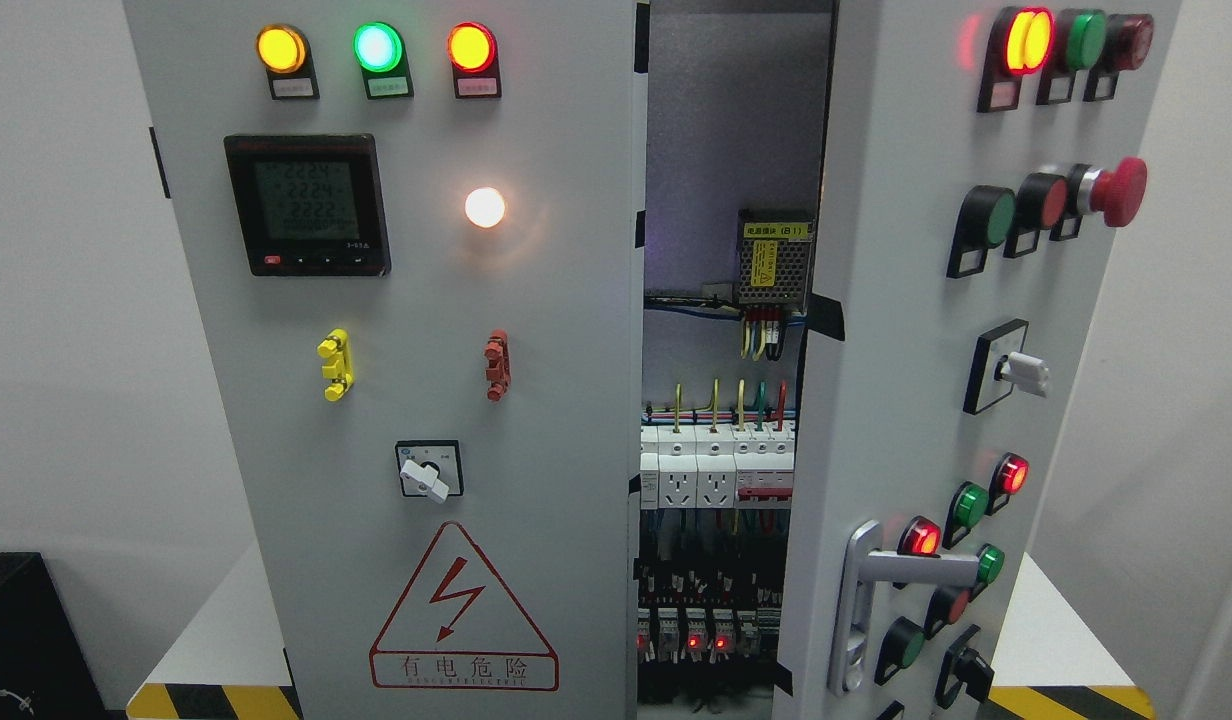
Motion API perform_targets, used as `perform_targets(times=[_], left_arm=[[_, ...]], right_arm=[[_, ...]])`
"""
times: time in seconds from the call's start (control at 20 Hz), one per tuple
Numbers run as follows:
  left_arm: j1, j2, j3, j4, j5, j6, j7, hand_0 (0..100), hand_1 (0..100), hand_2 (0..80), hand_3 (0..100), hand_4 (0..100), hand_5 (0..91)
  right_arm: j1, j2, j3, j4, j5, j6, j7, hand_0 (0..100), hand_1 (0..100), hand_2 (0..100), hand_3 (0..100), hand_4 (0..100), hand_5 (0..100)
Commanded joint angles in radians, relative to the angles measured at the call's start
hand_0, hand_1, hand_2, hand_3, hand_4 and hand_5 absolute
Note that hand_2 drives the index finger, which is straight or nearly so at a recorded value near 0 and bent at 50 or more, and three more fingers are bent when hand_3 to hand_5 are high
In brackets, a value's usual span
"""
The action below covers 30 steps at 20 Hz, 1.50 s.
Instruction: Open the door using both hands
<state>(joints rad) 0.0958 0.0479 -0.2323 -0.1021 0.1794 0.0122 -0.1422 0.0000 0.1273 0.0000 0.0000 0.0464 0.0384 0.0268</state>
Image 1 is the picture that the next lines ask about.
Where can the grey cabinet door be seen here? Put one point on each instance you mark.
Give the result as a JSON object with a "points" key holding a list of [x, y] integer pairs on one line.
{"points": [[951, 127], [557, 125]]}

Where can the red indicator lamp left door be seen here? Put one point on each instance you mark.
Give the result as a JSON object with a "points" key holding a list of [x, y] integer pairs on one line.
{"points": [[472, 47]]}

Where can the green indicator lamp left door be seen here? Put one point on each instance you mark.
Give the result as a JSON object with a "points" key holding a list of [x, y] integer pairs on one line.
{"points": [[378, 47]]}

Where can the yellow indicator lamp left door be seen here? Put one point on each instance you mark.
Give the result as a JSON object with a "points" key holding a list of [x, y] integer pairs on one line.
{"points": [[282, 49]]}

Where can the white socket breaker row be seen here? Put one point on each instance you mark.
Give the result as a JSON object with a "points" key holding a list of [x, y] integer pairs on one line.
{"points": [[714, 468]]}

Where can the metal mesh power supply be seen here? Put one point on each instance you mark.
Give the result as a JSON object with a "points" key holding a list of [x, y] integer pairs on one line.
{"points": [[775, 251]]}

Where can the white glowing indicator lamp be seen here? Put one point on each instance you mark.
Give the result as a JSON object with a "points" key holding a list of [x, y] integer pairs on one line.
{"points": [[485, 207]]}

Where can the lower relay terminal row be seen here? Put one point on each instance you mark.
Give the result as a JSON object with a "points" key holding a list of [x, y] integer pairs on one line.
{"points": [[706, 615]]}

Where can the red electric hazard warning sticker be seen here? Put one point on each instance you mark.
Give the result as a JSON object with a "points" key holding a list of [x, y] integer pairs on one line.
{"points": [[458, 626]]}

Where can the black digital power meter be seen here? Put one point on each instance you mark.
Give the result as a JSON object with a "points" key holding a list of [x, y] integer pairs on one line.
{"points": [[309, 204]]}

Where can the red mushroom emergency stop button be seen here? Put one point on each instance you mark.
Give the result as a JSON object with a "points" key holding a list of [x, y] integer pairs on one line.
{"points": [[1114, 192]]}

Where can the yellow black hazard tape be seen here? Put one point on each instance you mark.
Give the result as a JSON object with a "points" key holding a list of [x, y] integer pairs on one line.
{"points": [[208, 701]]}

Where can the red terminal post block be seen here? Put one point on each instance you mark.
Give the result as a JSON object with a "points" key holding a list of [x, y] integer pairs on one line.
{"points": [[497, 365]]}

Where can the white rotary selector switch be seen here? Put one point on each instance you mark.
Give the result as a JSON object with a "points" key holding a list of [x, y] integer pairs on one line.
{"points": [[430, 468]]}

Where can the yellow terminal post block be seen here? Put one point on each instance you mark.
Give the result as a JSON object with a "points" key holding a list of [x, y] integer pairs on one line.
{"points": [[337, 367]]}

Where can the silver door lever handle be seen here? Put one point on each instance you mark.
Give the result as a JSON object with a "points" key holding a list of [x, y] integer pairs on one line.
{"points": [[870, 642]]}

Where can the white rotary switch right door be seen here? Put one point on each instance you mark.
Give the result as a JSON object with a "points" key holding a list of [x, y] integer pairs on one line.
{"points": [[1000, 365]]}

